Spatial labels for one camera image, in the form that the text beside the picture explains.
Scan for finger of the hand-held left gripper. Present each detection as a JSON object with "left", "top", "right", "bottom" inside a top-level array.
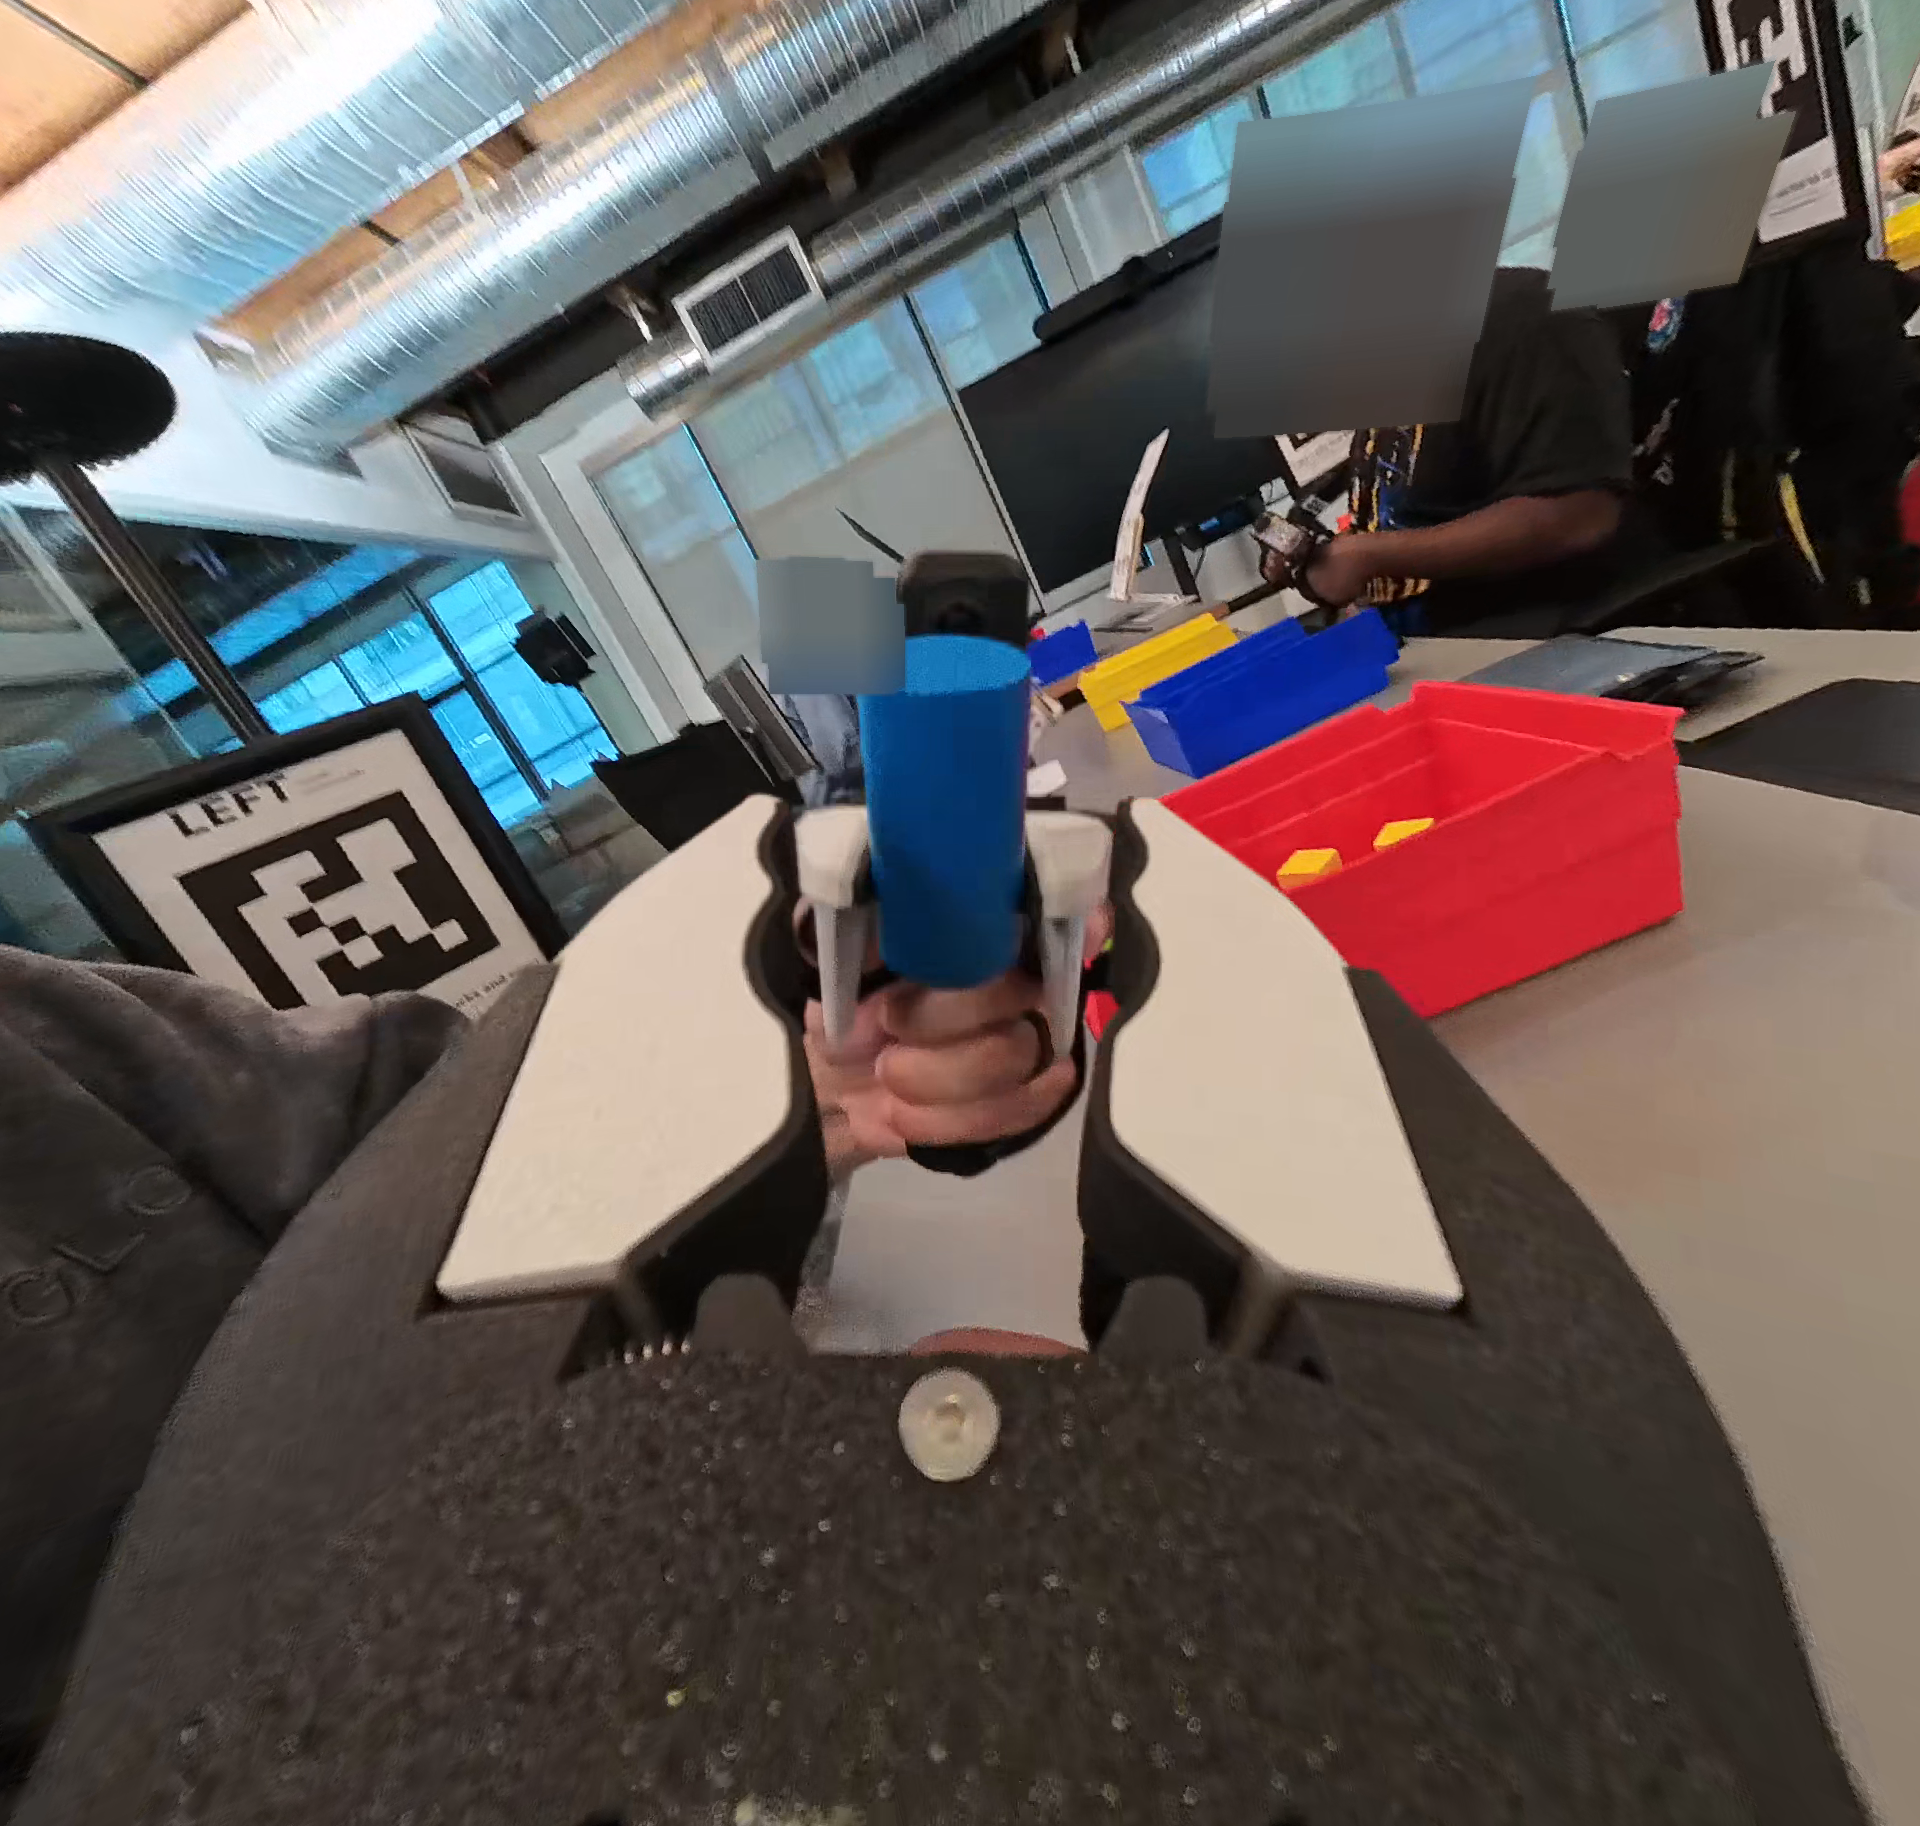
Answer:
[
  {"left": 793, "top": 805, "right": 884, "bottom": 1056},
  {"left": 1024, "top": 805, "right": 1113, "bottom": 1069}
]

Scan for black monitor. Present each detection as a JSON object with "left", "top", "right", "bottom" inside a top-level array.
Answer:
[{"left": 954, "top": 249, "right": 1299, "bottom": 611}]

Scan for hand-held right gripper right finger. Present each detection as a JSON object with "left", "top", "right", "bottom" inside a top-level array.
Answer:
[{"left": 1083, "top": 800, "right": 1467, "bottom": 1315}]

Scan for silver ventilation duct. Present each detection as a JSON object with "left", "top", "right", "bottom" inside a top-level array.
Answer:
[{"left": 0, "top": 0, "right": 1698, "bottom": 468}]

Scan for printed marker board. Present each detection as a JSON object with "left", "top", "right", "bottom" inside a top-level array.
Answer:
[
  {"left": 24, "top": 701, "right": 569, "bottom": 1021},
  {"left": 1686, "top": 0, "right": 1868, "bottom": 253}
]

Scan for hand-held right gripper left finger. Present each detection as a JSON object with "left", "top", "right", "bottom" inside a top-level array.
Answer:
[{"left": 437, "top": 800, "right": 826, "bottom": 1313}]

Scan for person's left hand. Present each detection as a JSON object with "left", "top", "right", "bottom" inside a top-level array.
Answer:
[{"left": 807, "top": 912, "right": 1117, "bottom": 1183}]

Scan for blue wooden cylinder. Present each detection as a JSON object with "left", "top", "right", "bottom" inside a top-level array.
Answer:
[{"left": 859, "top": 631, "right": 1043, "bottom": 992}]

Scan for white air vent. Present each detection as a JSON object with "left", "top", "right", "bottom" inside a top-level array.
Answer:
[{"left": 671, "top": 227, "right": 826, "bottom": 361}]

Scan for black round stand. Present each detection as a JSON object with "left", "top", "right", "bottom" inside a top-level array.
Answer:
[{"left": 0, "top": 329, "right": 235, "bottom": 743}]

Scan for black laptop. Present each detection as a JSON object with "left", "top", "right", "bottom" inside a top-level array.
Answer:
[{"left": 1459, "top": 629, "right": 1765, "bottom": 716}]

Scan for blue plastic bin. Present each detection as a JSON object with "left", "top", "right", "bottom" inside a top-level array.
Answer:
[{"left": 1124, "top": 606, "right": 1407, "bottom": 781}]

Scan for red plastic bin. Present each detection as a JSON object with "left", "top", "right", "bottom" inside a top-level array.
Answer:
[{"left": 1165, "top": 682, "right": 1688, "bottom": 1021}]

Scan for yellow plastic bin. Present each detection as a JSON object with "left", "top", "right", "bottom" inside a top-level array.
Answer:
[{"left": 1073, "top": 611, "right": 1240, "bottom": 737}]

